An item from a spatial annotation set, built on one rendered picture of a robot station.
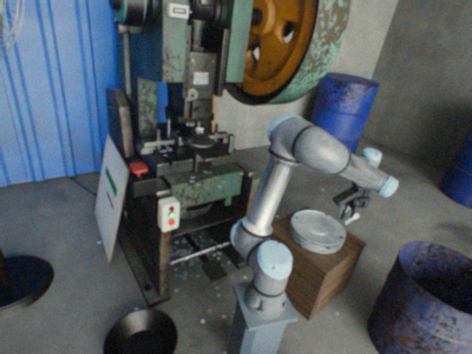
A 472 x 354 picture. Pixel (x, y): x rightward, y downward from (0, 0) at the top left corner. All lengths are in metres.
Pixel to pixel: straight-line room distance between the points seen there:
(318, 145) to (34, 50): 1.99
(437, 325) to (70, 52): 2.52
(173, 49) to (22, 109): 1.46
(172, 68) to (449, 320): 1.45
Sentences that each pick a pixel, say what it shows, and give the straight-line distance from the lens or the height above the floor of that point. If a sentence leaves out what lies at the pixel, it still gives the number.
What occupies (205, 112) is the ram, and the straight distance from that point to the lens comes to 1.42.
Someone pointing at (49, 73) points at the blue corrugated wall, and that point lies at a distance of 2.47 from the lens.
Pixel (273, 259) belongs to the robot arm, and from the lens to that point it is 1.00.
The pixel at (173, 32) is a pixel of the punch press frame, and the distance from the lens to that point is 1.27.
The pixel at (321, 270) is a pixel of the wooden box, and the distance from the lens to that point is 1.52.
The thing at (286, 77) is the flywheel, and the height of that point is 1.12.
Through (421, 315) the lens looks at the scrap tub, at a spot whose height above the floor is 0.37.
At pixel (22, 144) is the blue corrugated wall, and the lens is 2.62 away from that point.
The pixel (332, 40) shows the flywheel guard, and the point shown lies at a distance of 1.38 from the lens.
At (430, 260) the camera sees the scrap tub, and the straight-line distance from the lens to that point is 1.85.
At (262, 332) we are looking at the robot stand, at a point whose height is 0.39.
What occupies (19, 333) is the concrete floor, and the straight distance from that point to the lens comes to 1.76.
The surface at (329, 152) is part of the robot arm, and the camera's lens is 0.87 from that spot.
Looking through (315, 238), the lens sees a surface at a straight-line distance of 1.60.
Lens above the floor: 1.35
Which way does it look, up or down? 29 degrees down
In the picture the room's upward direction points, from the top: 9 degrees clockwise
